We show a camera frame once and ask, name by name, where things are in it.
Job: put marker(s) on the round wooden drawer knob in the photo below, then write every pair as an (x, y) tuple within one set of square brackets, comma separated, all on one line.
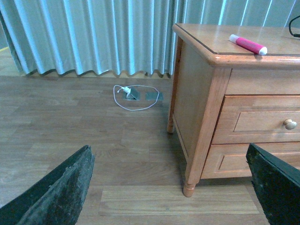
[(289, 124)]

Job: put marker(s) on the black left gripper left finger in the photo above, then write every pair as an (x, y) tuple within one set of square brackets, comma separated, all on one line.
[(56, 199)]

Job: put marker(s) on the open metal floor socket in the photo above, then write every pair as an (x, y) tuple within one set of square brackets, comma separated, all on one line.
[(134, 94)]

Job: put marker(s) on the light blue-grey curtain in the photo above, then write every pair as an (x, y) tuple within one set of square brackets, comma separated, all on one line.
[(119, 35)]

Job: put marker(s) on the wooden nightstand cabinet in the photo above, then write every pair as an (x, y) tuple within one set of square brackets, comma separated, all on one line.
[(208, 67)]

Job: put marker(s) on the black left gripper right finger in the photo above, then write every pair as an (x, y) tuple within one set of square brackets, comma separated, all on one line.
[(277, 186)]

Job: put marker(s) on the pink marker with white caps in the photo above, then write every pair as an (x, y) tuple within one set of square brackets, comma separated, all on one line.
[(248, 45)]

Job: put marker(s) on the white plug adapter on floor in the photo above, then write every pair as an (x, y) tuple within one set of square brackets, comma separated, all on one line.
[(126, 90)]

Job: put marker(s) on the wooden drawer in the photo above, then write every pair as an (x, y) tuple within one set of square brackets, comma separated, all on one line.
[(229, 160), (257, 119)]

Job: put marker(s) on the closed metal floor socket cover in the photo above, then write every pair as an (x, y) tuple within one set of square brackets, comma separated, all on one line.
[(149, 96)]

